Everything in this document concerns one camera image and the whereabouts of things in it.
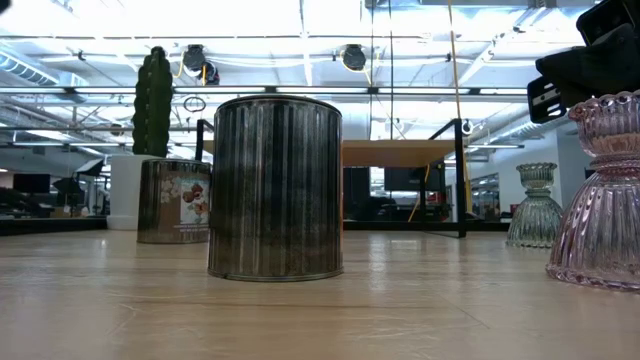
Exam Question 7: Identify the black ceiling cable reel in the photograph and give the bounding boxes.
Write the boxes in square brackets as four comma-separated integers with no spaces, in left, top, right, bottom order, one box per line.
[341,43,368,72]
[181,43,221,86]

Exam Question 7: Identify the green glass candle holder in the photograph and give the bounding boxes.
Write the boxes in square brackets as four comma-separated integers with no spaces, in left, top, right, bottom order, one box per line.
[505,161,565,249]

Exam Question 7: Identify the glass jar with brown contents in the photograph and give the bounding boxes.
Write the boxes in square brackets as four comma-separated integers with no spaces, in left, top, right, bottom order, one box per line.
[136,158,213,245]

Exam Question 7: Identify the green cactus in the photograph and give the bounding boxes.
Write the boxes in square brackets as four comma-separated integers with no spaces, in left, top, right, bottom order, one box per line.
[131,45,174,159]

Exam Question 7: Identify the yellow hanging cable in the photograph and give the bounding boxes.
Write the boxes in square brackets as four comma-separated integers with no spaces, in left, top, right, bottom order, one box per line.
[447,0,474,214]

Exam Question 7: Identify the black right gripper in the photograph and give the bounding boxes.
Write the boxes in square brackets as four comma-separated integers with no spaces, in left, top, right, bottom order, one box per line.
[526,0,640,125]

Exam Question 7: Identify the black background monitor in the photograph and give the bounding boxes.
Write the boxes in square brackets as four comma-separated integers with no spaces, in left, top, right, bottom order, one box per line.
[12,172,52,195]

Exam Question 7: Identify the pink glass candle holder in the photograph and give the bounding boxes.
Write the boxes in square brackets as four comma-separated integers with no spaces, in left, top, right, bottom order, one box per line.
[545,90,640,293]

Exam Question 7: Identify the black aluminium frame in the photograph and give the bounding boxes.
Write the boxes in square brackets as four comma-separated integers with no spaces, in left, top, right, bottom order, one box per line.
[0,215,511,237]

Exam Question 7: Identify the wooden shelf black legs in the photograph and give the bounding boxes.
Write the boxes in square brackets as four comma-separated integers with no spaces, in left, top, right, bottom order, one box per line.
[194,117,468,240]

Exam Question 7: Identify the silver candle tin orange tag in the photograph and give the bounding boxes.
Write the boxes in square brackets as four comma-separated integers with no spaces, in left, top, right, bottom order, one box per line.
[207,93,345,283]

